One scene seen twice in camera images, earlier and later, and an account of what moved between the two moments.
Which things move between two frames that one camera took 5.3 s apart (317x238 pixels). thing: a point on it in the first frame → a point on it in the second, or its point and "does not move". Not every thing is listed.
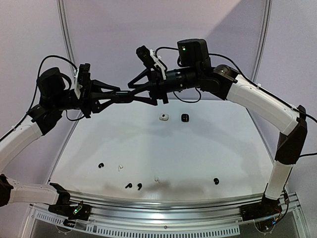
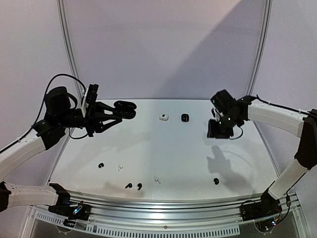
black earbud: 216,181 does not move
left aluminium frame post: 67,34 does not move
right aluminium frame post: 261,40 does not move
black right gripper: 158,84 → 218,132
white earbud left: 120,166 does not move
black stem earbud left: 130,185 does not move
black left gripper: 91,101 → 93,117
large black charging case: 122,96 → 125,109
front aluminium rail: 216,210 does not move
